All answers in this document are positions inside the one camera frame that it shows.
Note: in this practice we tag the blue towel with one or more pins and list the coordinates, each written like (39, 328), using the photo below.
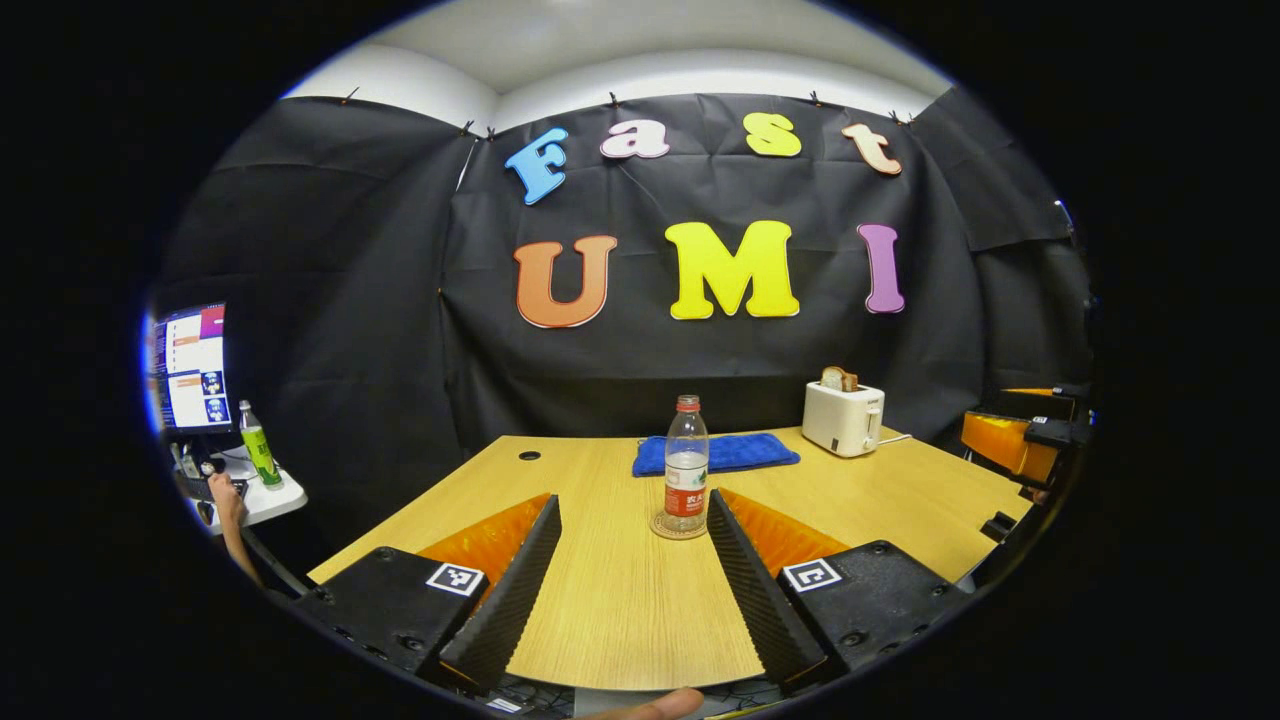
(750, 452)

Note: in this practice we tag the white toaster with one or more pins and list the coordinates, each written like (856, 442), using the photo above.
(840, 420)

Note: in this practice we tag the black keyboard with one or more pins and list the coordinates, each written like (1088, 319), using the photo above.
(208, 482)

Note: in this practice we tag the round wooden coaster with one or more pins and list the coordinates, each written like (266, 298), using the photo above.
(668, 530)

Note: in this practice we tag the green drink bottle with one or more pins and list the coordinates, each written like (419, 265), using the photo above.
(260, 455)

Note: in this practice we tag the white side table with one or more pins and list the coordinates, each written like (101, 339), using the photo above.
(280, 498)

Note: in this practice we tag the toasted bread slice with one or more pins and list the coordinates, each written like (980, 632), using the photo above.
(838, 379)

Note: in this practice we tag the computer monitor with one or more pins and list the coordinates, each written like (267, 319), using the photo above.
(192, 370)

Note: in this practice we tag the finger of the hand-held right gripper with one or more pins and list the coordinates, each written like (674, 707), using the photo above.
(1040, 405)
(1000, 445)

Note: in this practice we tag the small black block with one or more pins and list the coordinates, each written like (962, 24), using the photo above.
(1000, 526)

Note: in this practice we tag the clear plastic water bottle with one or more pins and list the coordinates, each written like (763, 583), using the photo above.
(686, 470)

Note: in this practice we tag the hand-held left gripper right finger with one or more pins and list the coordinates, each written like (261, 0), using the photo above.
(755, 595)

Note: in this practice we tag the black backdrop cloth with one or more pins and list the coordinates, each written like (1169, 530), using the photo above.
(400, 350)

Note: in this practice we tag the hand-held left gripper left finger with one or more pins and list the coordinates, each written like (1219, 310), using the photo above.
(505, 600)

